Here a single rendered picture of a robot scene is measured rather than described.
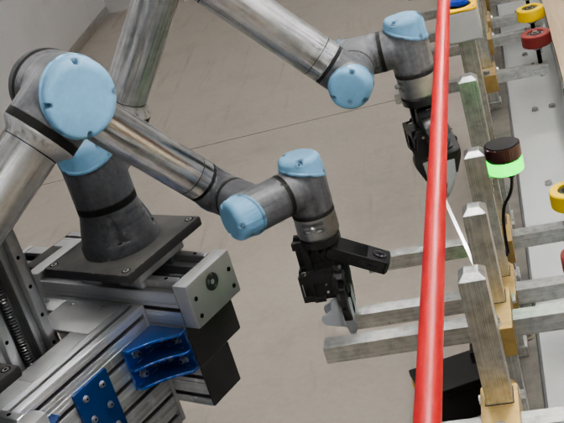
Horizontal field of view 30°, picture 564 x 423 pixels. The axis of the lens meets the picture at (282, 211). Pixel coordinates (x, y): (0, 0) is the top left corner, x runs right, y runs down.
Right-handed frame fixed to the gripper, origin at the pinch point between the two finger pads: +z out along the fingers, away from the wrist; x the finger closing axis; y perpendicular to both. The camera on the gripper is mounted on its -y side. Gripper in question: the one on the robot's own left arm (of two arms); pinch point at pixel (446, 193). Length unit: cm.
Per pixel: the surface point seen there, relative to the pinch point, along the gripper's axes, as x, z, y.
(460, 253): -0.3, 14.0, 0.7
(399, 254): 10.7, 12.1, 5.0
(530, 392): 1.6, 25.3, -33.3
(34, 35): 120, 58, 587
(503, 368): 15, -7, -69
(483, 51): -43, 8, 96
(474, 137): -8.4, -8.4, 1.8
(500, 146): -5.1, -15.9, -23.0
